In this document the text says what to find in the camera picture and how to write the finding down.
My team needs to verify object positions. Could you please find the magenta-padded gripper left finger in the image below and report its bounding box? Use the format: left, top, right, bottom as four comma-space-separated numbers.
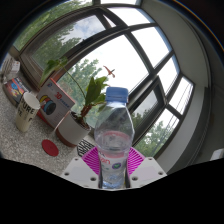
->
60, 146, 101, 190

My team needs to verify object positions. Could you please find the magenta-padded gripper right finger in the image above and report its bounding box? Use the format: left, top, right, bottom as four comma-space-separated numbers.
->
124, 146, 168, 190

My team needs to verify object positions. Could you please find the clear plastic water bottle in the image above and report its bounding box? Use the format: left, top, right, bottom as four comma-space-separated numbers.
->
93, 86, 136, 190

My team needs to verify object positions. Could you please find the black grid mat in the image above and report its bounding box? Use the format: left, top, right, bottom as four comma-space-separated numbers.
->
77, 138, 96, 158

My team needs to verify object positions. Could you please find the flat round red coaster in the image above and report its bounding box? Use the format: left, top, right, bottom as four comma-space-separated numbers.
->
41, 139, 60, 158

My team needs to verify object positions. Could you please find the potted plant in white pot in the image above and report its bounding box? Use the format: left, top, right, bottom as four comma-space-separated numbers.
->
39, 56, 117, 148

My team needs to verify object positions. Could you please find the white and red carton box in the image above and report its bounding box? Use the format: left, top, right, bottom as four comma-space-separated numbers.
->
35, 78, 76, 129

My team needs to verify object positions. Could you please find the cream mug with black print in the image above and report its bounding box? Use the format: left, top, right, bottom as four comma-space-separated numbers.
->
15, 91, 41, 133

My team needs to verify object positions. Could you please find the colourful flat book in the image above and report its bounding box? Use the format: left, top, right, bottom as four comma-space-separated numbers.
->
2, 77, 29, 108

